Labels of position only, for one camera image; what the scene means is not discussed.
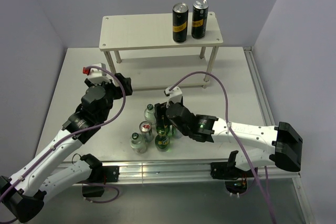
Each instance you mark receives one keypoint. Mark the aluminium front rail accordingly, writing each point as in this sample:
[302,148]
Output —
[163,172]

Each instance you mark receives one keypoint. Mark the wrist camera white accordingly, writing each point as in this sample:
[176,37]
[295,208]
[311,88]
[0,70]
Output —
[174,95]
[95,73]

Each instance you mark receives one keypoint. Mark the silver can red top left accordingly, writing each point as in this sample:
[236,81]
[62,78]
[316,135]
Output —
[145,128]

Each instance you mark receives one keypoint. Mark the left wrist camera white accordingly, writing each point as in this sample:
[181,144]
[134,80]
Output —
[95,73]

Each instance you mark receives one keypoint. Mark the green glass bottle back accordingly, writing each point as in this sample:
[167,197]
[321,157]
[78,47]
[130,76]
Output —
[164,128]

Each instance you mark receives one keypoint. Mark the silver can red top right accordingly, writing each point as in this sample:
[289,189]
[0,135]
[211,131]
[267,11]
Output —
[176,133]

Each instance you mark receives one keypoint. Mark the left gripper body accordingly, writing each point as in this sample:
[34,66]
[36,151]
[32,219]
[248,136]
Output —
[112,93]

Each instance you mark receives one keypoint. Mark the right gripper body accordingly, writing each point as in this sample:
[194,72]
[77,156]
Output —
[185,130]

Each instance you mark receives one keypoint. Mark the clear bottle green cap back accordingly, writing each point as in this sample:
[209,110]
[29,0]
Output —
[149,114]

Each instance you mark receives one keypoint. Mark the clear bottle green cap front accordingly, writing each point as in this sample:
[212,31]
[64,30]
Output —
[137,143]

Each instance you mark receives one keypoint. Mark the black can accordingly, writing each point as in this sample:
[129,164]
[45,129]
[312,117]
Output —
[199,18]
[180,21]

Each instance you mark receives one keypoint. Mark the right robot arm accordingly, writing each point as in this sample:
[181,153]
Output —
[279,145]

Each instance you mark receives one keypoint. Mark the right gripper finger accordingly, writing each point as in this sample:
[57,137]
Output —
[172,116]
[159,114]

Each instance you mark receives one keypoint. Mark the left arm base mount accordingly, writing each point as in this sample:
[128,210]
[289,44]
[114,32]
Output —
[95,185]

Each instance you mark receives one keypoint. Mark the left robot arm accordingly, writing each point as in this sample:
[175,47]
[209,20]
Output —
[25,192]

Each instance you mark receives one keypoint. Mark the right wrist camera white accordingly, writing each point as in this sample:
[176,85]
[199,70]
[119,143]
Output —
[174,95]

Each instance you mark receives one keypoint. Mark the clear bottle green cap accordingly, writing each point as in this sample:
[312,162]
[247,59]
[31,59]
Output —
[137,143]
[149,114]

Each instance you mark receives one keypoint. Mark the black can right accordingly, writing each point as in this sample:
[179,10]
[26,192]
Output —
[199,18]

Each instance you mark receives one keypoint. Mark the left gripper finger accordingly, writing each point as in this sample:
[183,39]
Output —
[126,89]
[123,81]

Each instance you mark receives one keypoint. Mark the green glass bottle front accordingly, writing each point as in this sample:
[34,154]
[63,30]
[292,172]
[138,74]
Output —
[162,142]

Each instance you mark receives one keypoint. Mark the black can left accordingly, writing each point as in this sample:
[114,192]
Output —
[180,21]

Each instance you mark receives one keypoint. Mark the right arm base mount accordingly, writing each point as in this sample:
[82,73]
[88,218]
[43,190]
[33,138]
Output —
[237,182]

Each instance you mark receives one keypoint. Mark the green glass bottle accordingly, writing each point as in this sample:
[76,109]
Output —
[162,142]
[164,128]

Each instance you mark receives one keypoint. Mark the white two-tier shelf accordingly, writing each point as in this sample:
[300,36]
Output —
[142,47]

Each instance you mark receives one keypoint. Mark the silver can red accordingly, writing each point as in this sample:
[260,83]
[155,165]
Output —
[145,128]
[176,133]

